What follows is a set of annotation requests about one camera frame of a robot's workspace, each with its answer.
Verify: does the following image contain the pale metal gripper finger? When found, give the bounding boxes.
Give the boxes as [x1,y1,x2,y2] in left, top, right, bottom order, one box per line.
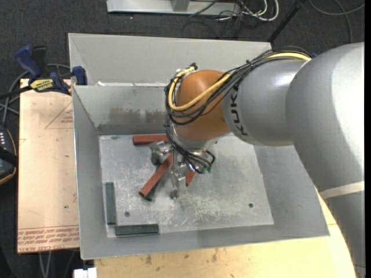
[170,177,179,200]
[177,176,187,197]

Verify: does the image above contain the red-brown flat block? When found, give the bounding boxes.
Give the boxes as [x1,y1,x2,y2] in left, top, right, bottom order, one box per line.
[185,169,197,187]
[139,154,174,199]
[132,133,169,146]

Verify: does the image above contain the grey metal bin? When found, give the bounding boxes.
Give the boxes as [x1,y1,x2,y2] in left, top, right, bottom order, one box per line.
[68,32,331,261]

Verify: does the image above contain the dark green flat block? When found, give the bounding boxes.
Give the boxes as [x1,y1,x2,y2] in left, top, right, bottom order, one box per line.
[115,223,160,237]
[104,181,118,226]

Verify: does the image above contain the brown cardboard board red print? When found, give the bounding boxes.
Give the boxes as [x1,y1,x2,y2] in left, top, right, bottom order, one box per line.
[16,78,81,254]

